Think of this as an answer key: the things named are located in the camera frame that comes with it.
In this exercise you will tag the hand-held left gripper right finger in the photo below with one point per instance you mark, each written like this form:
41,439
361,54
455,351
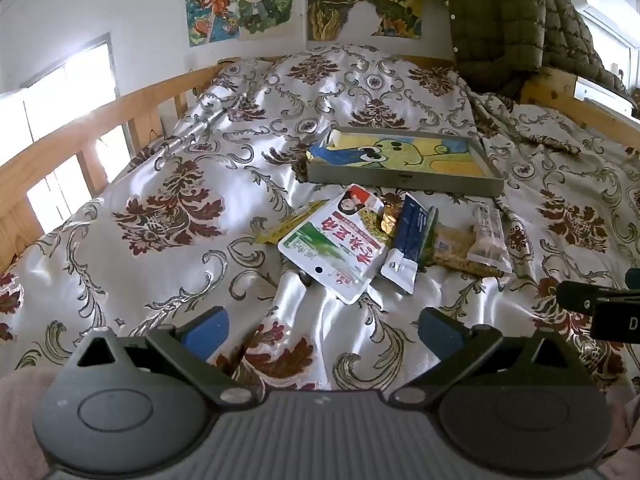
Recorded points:
442,334

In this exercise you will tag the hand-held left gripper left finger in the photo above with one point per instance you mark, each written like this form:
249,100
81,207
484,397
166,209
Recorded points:
205,334

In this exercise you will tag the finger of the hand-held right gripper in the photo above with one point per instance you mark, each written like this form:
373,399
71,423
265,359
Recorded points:
575,294

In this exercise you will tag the clear packet of brown biscuits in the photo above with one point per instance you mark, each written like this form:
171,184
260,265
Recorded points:
452,250

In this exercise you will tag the green stick snack packet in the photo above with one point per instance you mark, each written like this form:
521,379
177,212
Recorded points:
430,240

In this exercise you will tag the clear white-labelled snack packet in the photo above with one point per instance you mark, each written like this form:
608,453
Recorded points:
490,230

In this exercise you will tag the gold candy pack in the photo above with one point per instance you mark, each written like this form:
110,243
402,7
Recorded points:
389,217

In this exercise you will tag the yellow snack bar packet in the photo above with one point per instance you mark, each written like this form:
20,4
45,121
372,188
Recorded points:
285,225

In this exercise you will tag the white green snack pouch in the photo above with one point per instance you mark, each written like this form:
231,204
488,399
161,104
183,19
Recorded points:
330,250

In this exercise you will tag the grey tray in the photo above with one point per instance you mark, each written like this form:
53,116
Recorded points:
400,182

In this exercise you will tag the yellow blue painted paper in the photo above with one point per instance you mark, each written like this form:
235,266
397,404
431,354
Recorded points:
400,152

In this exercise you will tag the pink clothing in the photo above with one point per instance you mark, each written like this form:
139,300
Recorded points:
25,420

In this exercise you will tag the green quilted jacket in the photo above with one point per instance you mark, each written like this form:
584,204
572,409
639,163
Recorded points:
500,20

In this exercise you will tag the window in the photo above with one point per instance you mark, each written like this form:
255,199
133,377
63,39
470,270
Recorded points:
65,85

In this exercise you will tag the white air conditioner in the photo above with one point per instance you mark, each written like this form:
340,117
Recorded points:
600,5

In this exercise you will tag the wooden bed frame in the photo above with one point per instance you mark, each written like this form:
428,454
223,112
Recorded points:
75,130

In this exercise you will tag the orange-haired cartoon wall poster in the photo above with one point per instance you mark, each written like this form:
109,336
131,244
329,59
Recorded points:
212,10

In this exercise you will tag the blond cartoon wall poster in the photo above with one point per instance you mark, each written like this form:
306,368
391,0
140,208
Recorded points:
265,2

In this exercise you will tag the torn yellow green wall poster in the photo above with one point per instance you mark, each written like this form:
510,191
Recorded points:
340,10

